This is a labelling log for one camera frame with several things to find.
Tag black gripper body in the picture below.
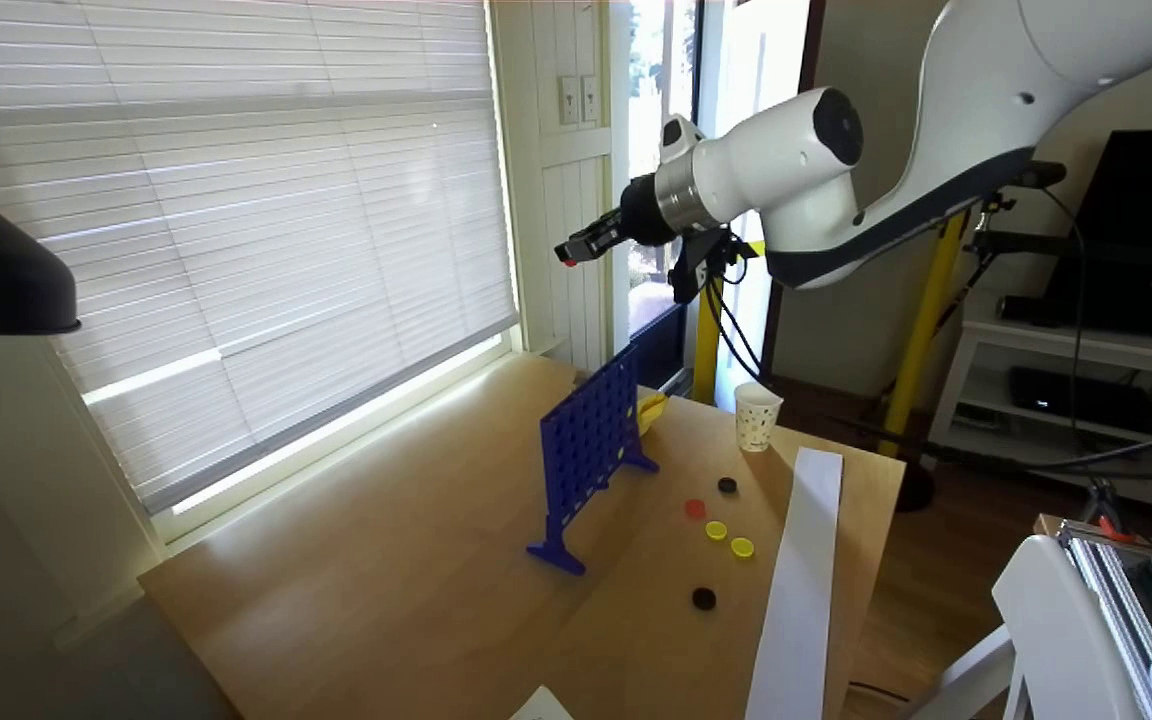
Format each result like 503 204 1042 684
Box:
589 177 675 261

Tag blue token holder grid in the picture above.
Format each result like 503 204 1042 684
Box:
522 301 689 581

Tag white door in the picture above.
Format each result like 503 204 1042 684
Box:
694 0 815 402

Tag dotted white paper cup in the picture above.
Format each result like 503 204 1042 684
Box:
730 378 788 456

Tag yellow stand pole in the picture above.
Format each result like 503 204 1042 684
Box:
874 204 974 465

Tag large white window blinds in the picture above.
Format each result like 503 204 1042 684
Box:
0 0 522 516

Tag white paper strip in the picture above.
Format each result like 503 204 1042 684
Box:
739 442 849 720

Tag white paper sheet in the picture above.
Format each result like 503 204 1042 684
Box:
508 680 577 720

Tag black device on shelf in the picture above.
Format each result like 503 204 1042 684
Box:
1008 364 1152 437

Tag white shelf unit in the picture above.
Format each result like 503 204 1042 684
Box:
921 314 1152 522

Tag black television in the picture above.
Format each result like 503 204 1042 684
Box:
1000 123 1152 342

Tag white light switch plate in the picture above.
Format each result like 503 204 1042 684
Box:
556 66 608 127

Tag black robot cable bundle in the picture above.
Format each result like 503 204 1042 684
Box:
668 224 1152 473

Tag yellow black barrier post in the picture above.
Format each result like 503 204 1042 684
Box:
690 283 726 402

